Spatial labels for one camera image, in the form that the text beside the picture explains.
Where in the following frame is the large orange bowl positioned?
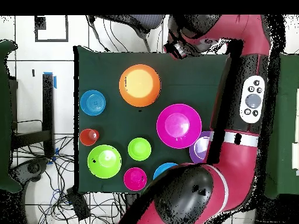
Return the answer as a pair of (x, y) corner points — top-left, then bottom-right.
(119, 64), (162, 107)

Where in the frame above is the dark green tablecloth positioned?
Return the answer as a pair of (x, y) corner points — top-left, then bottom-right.
(73, 45), (232, 195)

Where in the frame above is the grey office chair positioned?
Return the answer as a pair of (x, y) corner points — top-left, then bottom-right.
(87, 15), (168, 52)

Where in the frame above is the large pink bowl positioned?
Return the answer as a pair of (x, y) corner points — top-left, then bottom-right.
(156, 103), (203, 149)

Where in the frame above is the blue cup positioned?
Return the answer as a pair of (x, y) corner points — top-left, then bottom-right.
(79, 89), (106, 117)

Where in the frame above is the purple bowl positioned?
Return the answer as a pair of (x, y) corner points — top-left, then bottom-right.
(189, 131), (214, 165)

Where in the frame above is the small green bowl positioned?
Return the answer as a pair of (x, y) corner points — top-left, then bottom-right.
(127, 137), (152, 162)

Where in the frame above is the orange cup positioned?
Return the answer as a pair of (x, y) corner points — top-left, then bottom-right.
(79, 128), (100, 147)

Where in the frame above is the blue bowl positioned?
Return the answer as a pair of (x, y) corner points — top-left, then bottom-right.
(152, 162), (179, 180)

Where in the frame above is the large green bowl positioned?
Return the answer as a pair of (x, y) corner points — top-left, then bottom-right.
(87, 144), (123, 180)

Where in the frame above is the green cloth on side table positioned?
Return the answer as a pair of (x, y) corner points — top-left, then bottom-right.
(265, 53), (299, 199)
(0, 39), (23, 193)

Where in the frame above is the small crimson bowl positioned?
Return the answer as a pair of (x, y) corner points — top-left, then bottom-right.
(123, 167), (148, 192)

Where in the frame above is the black power strip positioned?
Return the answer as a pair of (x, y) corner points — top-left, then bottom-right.
(66, 186), (91, 221)

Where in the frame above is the black chair base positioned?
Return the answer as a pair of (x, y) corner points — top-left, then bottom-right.
(10, 157), (50, 183)

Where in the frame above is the black metal frame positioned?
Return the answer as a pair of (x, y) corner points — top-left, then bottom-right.
(10, 73), (55, 159)

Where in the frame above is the tangle of cables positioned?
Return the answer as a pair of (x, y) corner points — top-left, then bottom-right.
(11, 136), (127, 224)

